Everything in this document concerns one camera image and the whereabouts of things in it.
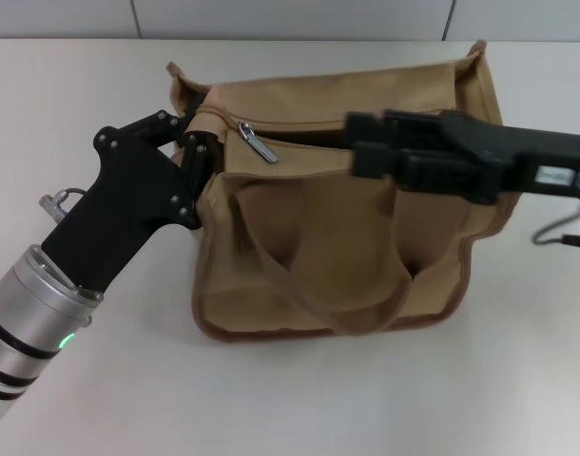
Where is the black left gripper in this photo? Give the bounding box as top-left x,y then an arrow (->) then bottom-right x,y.
40,92 -> 223,292

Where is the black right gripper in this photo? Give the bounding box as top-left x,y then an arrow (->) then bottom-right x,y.
344,108 -> 580,206

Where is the silver metal zipper pull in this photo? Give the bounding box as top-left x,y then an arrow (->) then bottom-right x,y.
237,121 -> 280,165

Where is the khaki canvas food bag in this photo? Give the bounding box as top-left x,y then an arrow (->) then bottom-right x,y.
165,40 -> 523,344

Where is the left gripper cable with plug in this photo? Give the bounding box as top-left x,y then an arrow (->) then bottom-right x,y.
39,186 -> 87,222

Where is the gripper cable with plug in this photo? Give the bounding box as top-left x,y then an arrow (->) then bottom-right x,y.
531,165 -> 580,249
39,186 -> 87,222

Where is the right gripper cable with plug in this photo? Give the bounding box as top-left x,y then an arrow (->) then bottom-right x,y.
531,165 -> 580,249

